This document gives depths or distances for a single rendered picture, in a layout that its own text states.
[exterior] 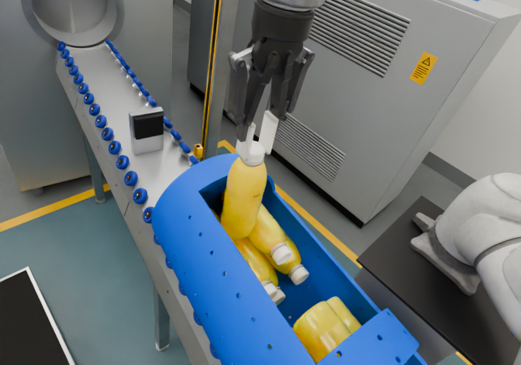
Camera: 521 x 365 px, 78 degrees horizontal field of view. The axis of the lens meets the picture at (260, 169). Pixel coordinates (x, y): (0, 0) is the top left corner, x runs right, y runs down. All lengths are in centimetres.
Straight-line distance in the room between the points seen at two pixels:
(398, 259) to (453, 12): 120
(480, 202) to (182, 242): 64
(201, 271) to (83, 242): 155
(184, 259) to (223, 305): 12
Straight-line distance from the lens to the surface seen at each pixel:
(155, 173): 107
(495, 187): 86
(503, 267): 82
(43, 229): 220
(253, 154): 52
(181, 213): 62
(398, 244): 97
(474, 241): 87
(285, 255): 67
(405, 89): 190
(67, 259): 204
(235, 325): 54
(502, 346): 97
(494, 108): 313
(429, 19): 183
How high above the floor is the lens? 166
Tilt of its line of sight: 41 degrees down
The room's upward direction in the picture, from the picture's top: 15 degrees clockwise
